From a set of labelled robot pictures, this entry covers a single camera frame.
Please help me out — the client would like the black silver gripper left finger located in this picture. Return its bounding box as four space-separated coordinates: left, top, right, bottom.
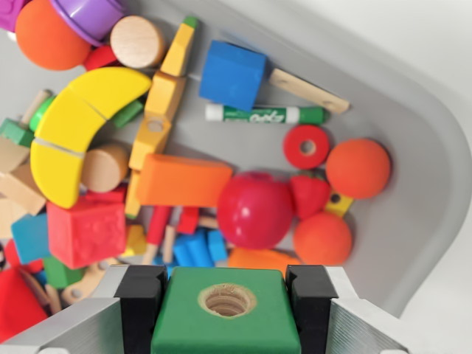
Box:
0 264 169 354

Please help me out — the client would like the black silver gripper right finger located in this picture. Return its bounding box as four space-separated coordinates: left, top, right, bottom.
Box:
285 264 411 354

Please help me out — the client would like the green wooden nut cube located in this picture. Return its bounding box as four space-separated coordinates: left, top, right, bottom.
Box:
150 267 302 354

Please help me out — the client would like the grey plastic bin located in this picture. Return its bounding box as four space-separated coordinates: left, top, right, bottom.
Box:
0 0 472 320

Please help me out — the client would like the thin wooden stick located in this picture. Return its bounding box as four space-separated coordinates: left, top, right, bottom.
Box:
20 268 64 315

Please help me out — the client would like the natural wooden toy wrench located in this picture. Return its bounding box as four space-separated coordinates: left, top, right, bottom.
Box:
60 262 112 308

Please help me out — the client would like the large red foam pyramid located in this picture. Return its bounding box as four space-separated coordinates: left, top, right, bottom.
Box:
0 267 49 342

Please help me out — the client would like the orange foam ball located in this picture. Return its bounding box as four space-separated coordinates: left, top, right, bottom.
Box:
15 0 92 72
293 212 354 267
325 138 392 201

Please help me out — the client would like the red wooden wheel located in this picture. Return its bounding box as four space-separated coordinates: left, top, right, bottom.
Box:
3 239 46 274
282 124 331 171

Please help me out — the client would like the red embossed rubber cube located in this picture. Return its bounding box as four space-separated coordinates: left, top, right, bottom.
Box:
46 201 128 270

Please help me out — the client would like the orange foam cube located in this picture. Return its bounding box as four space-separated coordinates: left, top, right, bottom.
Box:
227 247 304 268

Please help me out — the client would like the small yellow wooden piece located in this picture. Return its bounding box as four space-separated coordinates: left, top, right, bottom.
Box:
123 224 149 258

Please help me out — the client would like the yellow wooden cube with hole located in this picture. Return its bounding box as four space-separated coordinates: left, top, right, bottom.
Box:
324 190 355 219

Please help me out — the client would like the natural wooden cube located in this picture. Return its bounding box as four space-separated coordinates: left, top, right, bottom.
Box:
0 136 31 173
0 162 47 217
0 198 27 241

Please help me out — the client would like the blue-headed wooden bolt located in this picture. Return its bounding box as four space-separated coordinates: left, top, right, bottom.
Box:
153 224 178 268

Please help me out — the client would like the red toy strawberry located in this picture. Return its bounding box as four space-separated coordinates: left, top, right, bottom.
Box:
289 173 332 221

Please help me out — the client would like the flat red wooden block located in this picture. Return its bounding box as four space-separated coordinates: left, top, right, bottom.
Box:
84 187 128 208

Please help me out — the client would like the red plastic apple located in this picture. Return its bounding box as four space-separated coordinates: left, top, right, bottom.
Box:
216 170 296 251

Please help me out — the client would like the blue ridged wooden block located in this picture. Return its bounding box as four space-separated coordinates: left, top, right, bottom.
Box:
172 228 229 268

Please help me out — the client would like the small red wooden cube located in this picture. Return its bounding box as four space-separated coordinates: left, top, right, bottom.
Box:
176 206 201 235

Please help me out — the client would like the natural wooden cylinder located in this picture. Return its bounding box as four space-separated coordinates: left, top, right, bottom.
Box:
80 144 131 194
109 15 167 70

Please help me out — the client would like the orange foam rectangular block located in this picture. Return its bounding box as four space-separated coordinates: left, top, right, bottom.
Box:
135 153 235 209

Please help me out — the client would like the yellow wooden sliced banana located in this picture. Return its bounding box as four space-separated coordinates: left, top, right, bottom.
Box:
29 66 153 210

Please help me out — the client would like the green-headed wooden bolt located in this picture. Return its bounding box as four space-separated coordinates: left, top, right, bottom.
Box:
0 89 53 149

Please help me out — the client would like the small green wooden block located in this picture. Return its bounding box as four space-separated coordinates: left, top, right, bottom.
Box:
112 99 145 128

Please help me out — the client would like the green dry-erase marker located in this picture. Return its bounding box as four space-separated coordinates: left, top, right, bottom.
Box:
205 103 330 125

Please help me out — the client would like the wooden strip with holes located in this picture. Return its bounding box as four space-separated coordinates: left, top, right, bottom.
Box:
268 69 351 115

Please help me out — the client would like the blue foam cube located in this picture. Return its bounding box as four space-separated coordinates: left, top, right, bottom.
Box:
198 40 268 113

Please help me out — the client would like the small red wooden block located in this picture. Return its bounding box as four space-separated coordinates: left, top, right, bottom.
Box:
84 44 123 72

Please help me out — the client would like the purple plastic cup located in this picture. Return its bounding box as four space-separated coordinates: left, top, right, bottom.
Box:
49 0 125 47

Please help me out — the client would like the purple embossed rubber cube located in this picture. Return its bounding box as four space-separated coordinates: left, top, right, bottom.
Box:
0 0 27 32

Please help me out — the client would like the red-handled wooden screwdriver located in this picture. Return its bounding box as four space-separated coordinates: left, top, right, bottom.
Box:
142 206 173 265

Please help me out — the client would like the green plastic ring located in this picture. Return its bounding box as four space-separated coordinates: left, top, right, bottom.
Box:
28 96 57 132

